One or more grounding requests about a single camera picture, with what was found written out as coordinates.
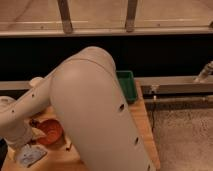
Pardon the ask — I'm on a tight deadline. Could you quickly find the light blue towel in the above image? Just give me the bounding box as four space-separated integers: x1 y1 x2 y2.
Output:
15 145 47 168

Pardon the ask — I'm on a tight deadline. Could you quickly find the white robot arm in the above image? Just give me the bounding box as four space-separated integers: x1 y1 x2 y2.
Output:
0 46 156 171

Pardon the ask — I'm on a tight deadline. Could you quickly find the green plastic tray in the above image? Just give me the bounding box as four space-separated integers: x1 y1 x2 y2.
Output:
116 70 138 103

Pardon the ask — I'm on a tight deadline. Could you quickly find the orange bowl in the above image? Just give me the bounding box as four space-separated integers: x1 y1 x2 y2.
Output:
37 119 63 146

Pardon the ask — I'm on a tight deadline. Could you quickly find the white ceramic mug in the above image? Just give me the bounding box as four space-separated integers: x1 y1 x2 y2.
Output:
29 77 43 87

